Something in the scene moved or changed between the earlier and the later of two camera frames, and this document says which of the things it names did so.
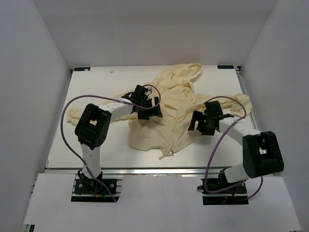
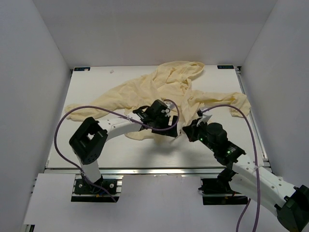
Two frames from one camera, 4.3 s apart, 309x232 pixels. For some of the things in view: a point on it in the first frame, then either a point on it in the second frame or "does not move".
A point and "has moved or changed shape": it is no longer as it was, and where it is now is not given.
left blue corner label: [81, 69] does not move
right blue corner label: [225, 66] does not move
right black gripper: [198, 116] -> [191, 129]
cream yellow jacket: [170, 133] has moved or changed shape
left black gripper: [144, 115] -> [172, 132]
